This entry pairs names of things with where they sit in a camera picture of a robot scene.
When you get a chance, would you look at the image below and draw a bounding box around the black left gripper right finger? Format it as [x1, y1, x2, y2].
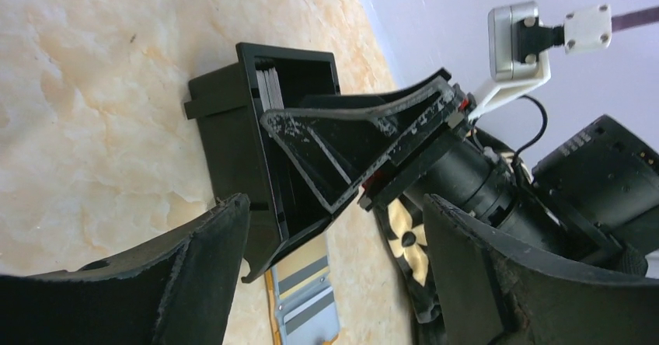
[423, 194, 658, 344]

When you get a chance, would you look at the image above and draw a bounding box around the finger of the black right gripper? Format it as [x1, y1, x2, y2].
[260, 68, 456, 214]

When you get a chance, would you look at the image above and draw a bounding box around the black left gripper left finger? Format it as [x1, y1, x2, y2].
[1, 193, 249, 344]

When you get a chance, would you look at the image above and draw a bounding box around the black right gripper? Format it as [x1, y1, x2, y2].
[376, 115, 649, 276]

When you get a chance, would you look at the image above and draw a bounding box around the black plastic box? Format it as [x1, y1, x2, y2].
[184, 42, 340, 283]

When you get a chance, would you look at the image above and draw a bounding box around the gold credit card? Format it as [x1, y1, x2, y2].
[270, 235, 330, 301]

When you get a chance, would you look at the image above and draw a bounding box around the blue credit card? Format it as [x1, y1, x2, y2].
[281, 286, 340, 344]

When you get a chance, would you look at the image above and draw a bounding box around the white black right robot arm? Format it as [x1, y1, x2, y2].
[260, 69, 658, 272]

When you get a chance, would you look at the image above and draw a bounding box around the black floral blanket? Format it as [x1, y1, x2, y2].
[373, 195, 448, 344]

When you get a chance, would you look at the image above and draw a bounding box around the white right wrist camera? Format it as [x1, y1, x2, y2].
[469, 1, 613, 120]

